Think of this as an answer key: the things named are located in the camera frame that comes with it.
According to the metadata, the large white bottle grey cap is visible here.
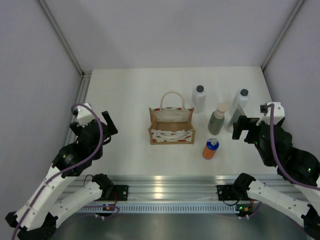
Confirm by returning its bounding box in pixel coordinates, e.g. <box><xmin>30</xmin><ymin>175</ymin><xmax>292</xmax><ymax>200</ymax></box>
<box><xmin>230</xmin><ymin>88</ymin><xmax>249</xmax><ymax>114</ymax></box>

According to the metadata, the grey pump bottle beige top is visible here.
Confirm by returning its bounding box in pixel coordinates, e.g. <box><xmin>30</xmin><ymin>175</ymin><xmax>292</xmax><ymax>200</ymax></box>
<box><xmin>208</xmin><ymin>102</ymin><xmax>228</xmax><ymax>136</ymax></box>

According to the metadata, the orange bottle blue cap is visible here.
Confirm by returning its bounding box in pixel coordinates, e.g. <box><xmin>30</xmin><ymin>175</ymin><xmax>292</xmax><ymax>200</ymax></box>
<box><xmin>202</xmin><ymin>138</ymin><xmax>220</xmax><ymax>160</ymax></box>

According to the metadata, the patterned canvas bag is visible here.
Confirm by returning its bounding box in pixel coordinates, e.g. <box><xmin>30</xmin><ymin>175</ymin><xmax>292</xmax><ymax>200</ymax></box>
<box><xmin>148</xmin><ymin>91</ymin><xmax>196</xmax><ymax>145</ymax></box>

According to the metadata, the small white bottle grey cap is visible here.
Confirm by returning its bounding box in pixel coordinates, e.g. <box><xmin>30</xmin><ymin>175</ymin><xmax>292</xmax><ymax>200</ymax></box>
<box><xmin>191</xmin><ymin>85</ymin><xmax>207</xmax><ymax>114</ymax></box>

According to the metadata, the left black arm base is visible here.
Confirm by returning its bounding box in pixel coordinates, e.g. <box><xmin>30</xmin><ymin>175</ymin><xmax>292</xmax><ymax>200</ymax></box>
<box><xmin>108</xmin><ymin>185</ymin><xmax>129</xmax><ymax>202</ymax></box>

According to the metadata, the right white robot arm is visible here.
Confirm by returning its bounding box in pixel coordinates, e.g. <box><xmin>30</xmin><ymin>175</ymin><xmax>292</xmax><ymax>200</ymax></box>
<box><xmin>232</xmin><ymin>115</ymin><xmax>320</xmax><ymax>240</ymax></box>

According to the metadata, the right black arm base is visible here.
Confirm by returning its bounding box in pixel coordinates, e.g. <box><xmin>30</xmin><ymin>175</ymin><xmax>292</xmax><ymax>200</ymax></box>
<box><xmin>216</xmin><ymin>184</ymin><xmax>250</xmax><ymax>202</ymax></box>

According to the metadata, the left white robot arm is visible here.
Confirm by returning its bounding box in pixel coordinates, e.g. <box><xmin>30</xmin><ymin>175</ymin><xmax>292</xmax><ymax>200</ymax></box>
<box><xmin>5</xmin><ymin>111</ymin><xmax>118</xmax><ymax>240</ymax></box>

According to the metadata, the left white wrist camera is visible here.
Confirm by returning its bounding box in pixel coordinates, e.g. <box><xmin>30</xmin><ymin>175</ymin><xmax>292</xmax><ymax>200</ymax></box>
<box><xmin>74</xmin><ymin>105</ymin><xmax>95</xmax><ymax>127</ymax></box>

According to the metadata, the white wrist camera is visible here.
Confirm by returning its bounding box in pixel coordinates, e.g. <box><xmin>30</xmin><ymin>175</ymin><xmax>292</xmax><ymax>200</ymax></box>
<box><xmin>74</xmin><ymin>105</ymin><xmax>95</xmax><ymax>127</ymax></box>
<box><xmin>258</xmin><ymin>102</ymin><xmax>285</xmax><ymax>125</ymax></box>

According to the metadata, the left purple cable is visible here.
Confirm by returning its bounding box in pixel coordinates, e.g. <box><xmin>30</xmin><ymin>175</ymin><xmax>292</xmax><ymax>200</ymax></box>
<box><xmin>11</xmin><ymin>103</ymin><xmax>121</xmax><ymax>240</ymax></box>

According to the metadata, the purple cable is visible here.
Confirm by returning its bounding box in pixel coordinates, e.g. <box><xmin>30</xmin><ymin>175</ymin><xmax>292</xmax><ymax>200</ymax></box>
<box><xmin>11</xmin><ymin>103</ymin><xmax>121</xmax><ymax>240</ymax></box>
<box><xmin>224</xmin><ymin>103</ymin><xmax>320</xmax><ymax>238</ymax></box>

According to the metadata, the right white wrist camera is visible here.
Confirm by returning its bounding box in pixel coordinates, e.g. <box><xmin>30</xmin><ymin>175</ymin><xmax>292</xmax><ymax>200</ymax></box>
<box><xmin>258</xmin><ymin>102</ymin><xmax>285</xmax><ymax>125</ymax></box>

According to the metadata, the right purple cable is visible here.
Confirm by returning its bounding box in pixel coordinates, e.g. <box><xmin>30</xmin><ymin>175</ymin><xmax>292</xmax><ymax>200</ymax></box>
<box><xmin>224</xmin><ymin>103</ymin><xmax>320</xmax><ymax>238</ymax></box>

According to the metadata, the aluminium mounting rail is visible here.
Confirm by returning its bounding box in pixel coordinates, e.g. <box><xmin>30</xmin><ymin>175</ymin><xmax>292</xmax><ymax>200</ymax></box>
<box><xmin>58</xmin><ymin>175</ymin><xmax>307</xmax><ymax>203</ymax></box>

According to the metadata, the white slotted cable duct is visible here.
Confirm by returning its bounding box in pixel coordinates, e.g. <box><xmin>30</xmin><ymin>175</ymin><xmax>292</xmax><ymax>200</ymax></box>
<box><xmin>77</xmin><ymin>202</ymin><xmax>241</xmax><ymax>214</ymax></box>

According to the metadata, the left aluminium frame post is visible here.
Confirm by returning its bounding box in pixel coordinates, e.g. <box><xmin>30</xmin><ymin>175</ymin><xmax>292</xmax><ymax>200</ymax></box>
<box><xmin>35</xmin><ymin>0</ymin><xmax>84</xmax><ymax>77</ymax></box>

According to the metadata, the aluminium frame post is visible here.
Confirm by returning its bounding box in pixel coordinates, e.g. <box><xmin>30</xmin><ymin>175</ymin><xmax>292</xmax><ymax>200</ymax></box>
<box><xmin>260</xmin><ymin>0</ymin><xmax>307</xmax><ymax>72</ymax></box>
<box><xmin>35</xmin><ymin>0</ymin><xmax>84</xmax><ymax>77</ymax></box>

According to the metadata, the right aluminium frame post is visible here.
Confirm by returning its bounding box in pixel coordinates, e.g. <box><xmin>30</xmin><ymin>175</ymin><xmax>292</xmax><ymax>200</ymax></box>
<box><xmin>260</xmin><ymin>0</ymin><xmax>307</xmax><ymax>72</ymax></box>

